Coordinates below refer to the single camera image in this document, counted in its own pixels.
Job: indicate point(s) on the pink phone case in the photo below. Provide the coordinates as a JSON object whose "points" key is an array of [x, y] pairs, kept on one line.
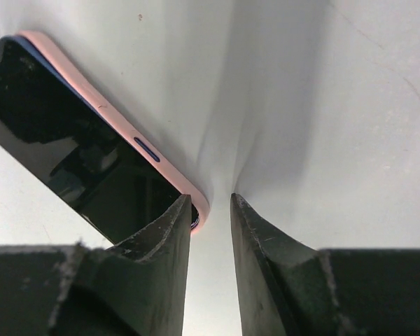
{"points": [[126, 119]]}

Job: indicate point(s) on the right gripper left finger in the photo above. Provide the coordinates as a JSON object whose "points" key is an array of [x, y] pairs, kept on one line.
{"points": [[136, 287]]}

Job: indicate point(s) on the blue-edged black phone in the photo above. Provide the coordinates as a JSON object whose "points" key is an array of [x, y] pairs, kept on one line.
{"points": [[54, 123]]}

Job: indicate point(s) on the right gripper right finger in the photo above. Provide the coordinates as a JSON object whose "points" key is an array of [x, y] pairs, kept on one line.
{"points": [[286, 288]]}

